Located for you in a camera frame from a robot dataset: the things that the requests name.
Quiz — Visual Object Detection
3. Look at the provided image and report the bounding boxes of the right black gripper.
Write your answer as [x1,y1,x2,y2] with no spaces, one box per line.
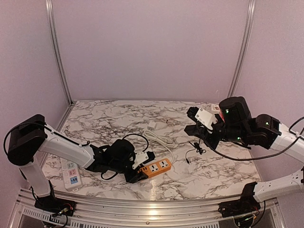
[193,113,249,150]

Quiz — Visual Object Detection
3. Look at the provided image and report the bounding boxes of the orange power strip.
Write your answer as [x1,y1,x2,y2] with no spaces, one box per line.
[140,158,171,178]

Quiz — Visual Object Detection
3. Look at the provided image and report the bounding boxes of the black adapter with cable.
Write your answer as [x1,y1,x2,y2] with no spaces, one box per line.
[185,141,207,164]

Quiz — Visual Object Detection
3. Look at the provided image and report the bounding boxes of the white travel adapter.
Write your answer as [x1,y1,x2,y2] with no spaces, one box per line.
[211,104,220,114]

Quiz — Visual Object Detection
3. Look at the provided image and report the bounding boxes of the white power cord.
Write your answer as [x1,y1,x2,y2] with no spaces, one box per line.
[143,130,175,162]

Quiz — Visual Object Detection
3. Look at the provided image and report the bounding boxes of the red cube socket adapter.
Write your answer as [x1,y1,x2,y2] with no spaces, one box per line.
[219,111,225,122]

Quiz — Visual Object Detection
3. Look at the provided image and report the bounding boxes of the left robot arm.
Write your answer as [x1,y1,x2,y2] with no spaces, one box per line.
[3,114,149,211]

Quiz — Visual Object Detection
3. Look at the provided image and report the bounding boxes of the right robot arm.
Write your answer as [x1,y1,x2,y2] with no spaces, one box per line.
[184,96,304,213]

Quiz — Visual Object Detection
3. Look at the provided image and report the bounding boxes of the white usb charger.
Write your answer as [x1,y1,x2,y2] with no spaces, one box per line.
[147,122,157,131]

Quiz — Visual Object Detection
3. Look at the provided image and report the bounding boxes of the white pastel power strip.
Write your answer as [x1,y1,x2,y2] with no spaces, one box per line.
[60,158,83,192]

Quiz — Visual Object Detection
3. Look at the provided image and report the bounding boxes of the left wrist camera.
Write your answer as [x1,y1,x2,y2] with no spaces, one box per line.
[132,152,155,170]

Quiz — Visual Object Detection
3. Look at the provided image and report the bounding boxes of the front aluminium rail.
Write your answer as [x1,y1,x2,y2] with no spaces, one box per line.
[3,189,287,228]

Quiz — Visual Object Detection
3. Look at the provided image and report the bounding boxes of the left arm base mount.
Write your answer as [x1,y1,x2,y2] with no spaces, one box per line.
[31,181,76,216]

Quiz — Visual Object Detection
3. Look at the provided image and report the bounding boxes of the right aluminium frame post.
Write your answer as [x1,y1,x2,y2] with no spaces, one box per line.
[227,0,256,97]

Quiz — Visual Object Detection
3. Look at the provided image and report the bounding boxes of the aluminium frame post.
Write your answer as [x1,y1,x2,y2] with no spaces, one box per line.
[227,0,256,97]
[45,0,74,106]

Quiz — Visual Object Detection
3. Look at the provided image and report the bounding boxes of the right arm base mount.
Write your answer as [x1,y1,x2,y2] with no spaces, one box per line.
[218,182,261,218]

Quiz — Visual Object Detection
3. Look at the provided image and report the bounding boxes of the left aluminium frame post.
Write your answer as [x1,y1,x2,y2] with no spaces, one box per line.
[45,0,74,106]

